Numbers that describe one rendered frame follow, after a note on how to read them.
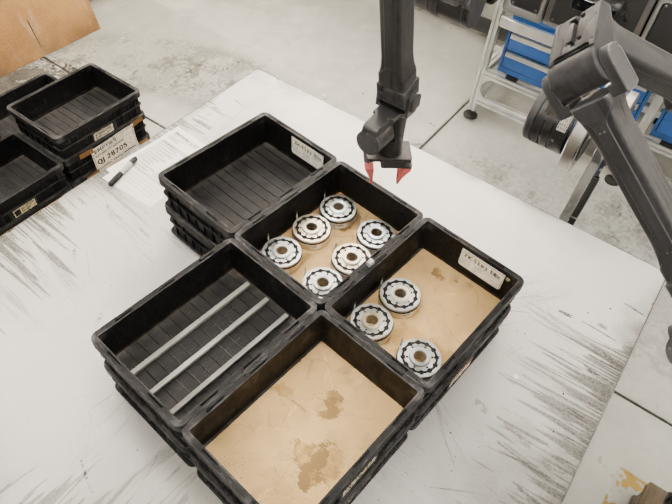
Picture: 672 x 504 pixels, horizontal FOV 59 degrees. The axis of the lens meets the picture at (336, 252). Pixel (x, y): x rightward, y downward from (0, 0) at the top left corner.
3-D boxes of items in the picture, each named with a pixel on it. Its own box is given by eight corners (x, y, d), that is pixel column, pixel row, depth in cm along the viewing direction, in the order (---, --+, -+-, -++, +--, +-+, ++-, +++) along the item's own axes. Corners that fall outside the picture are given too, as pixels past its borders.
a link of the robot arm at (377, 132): (423, 90, 121) (387, 73, 124) (392, 116, 115) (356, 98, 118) (413, 136, 130) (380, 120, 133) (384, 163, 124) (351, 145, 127)
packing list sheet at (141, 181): (174, 124, 206) (174, 123, 205) (223, 153, 198) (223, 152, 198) (97, 174, 188) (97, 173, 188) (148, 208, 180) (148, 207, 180)
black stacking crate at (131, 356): (234, 266, 154) (231, 237, 145) (317, 335, 142) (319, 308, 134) (102, 364, 134) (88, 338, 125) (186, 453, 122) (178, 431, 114)
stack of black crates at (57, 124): (115, 146, 279) (90, 61, 245) (160, 174, 269) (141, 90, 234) (42, 192, 258) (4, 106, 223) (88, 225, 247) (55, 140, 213)
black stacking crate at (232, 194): (266, 142, 186) (265, 112, 177) (336, 189, 174) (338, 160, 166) (163, 206, 166) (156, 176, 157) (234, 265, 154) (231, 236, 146)
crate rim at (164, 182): (265, 116, 179) (265, 110, 177) (339, 165, 167) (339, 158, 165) (156, 181, 159) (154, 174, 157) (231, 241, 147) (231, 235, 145)
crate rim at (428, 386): (424, 221, 155) (426, 214, 153) (524, 286, 144) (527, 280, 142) (320, 312, 135) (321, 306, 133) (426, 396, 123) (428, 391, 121)
